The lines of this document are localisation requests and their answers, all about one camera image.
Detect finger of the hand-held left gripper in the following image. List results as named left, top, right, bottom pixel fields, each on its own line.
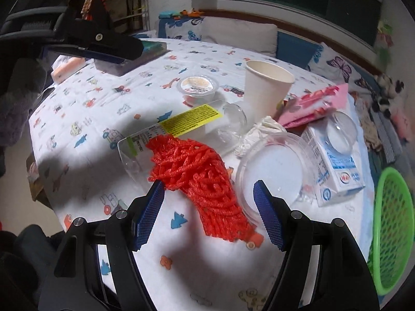
left=57, top=0, right=144, bottom=61
left=48, top=44, right=128, bottom=66

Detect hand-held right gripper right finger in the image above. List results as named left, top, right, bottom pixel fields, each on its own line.
left=253, top=179, right=380, bottom=311

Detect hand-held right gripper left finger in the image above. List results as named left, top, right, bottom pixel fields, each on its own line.
left=39, top=179, right=166, bottom=311

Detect blue and white milk carton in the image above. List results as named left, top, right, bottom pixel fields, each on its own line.
left=300, top=123, right=366, bottom=208

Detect pink snack packet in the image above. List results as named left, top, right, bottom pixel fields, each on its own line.
left=277, top=83, right=350, bottom=128

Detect green plastic basket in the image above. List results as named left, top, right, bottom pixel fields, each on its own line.
left=368, top=167, right=415, bottom=296

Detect dark purple box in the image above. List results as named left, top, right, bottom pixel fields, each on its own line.
left=95, top=56, right=143, bottom=77

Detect wooden shelf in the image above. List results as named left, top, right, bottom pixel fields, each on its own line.
left=81, top=0, right=151, bottom=36

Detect peach and white pack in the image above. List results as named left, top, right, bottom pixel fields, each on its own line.
left=51, top=56, right=88, bottom=83

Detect clear round plastic container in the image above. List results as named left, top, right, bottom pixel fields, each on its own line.
left=235, top=132, right=320, bottom=224

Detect green box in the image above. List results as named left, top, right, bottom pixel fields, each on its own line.
left=138, top=39, right=170, bottom=63

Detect red foam mesh net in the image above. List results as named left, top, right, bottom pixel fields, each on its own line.
left=147, top=136, right=260, bottom=243

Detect printed blanket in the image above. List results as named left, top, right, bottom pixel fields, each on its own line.
left=27, top=37, right=373, bottom=311

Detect small butterfly print pillow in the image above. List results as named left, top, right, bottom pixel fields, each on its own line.
left=165, top=18, right=205, bottom=43

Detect crumpled white tissue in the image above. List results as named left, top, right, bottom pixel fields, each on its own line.
left=234, top=116, right=287, bottom=158

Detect orange toys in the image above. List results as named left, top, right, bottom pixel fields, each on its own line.
left=159, top=8, right=205, bottom=20

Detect small lidded plastic cup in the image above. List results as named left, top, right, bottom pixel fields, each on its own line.
left=177, top=75, right=217, bottom=106

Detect small clear plastic dome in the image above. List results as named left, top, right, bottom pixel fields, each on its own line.
left=217, top=102, right=248, bottom=143
left=322, top=110, right=359, bottom=156

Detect clear plastic bottle yellow label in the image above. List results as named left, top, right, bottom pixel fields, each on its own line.
left=117, top=103, right=227, bottom=182

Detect white paper cup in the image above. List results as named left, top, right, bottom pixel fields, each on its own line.
left=244, top=60, right=295, bottom=122

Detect patterned baby clothes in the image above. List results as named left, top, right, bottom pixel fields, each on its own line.
left=355, top=104, right=386, bottom=153

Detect white pillow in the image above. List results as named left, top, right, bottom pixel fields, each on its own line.
left=199, top=16, right=279, bottom=57

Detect grey striped cloth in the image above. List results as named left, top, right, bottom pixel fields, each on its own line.
left=370, top=110, right=403, bottom=164

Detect pink plush toy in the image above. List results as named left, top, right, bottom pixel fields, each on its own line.
left=389, top=104, right=410, bottom=140

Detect large butterfly print pillow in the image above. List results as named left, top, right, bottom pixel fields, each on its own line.
left=306, top=42, right=383, bottom=104

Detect blue mattress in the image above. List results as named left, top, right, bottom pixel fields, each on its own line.
left=277, top=29, right=321, bottom=68

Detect black and white plush toy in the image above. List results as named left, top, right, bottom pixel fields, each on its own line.
left=373, top=74, right=406, bottom=114

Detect green framed window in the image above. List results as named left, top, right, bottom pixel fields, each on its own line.
left=224, top=0, right=383, bottom=47

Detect green wall decoration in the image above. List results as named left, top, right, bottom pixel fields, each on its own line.
left=376, top=19, right=393, bottom=68

